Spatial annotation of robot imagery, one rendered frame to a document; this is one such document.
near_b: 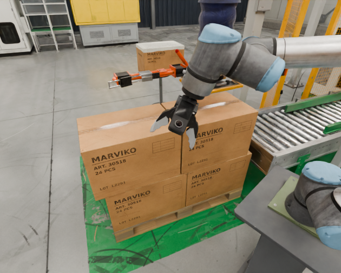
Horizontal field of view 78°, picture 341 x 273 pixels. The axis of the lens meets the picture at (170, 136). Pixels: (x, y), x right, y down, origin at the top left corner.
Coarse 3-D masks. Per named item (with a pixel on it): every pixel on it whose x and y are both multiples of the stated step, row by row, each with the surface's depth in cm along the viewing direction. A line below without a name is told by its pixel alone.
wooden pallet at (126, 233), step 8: (232, 192) 195; (240, 192) 201; (208, 200) 199; (216, 200) 199; (224, 200) 199; (184, 208) 179; (192, 208) 183; (200, 208) 192; (208, 208) 194; (160, 216) 172; (168, 216) 185; (176, 216) 183; (184, 216) 185; (136, 224) 165; (144, 224) 179; (152, 224) 179; (160, 224) 179; (120, 232) 163; (128, 232) 166; (136, 232) 173; (144, 232) 175; (120, 240) 168
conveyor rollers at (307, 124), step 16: (288, 112) 239; (304, 112) 233; (320, 112) 234; (336, 112) 235; (256, 128) 206; (272, 128) 208; (288, 128) 212; (304, 128) 206; (320, 128) 209; (272, 144) 188; (288, 144) 185
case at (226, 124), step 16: (208, 96) 172; (224, 96) 172; (208, 112) 150; (224, 112) 150; (240, 112) 150; (256, 112) 150; (208, 128) 140; (224, 128) 146; (240, 128) 153; (208, 144) 148; (224, 144) 155; (240, 144) 163; (192, 160) 151; (208, 160) 158; (224, 160) 165
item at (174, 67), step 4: (172, 64) 133; (176, 64) 134; (180, 64) 134; (172, 68) 129; (176, 68) 129; (180, 68) 126; (184, 68) 127; (176, 72) 127; (180, 72) 128; (176, 76) 128; (180, 76) 129
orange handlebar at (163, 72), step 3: (156, 69) 128; (159, 69) 128; (162, 69) 128; (165, 69) 128; (168, 69) 130; (171, 69) 131; (153, 72) 127; (156, 72) 127; (159, 72) 125; (162, 72) 125; (165, 72) 126; (168, 72) 126; (171, 72) 127; (132, 75) 122; (135, 75) 123; (162, 75) 126; (165, 75) 127; (114, 78) 117; (132, 78) 119; (135, 78) 120; (138, 78) 120; (141, 78) 121
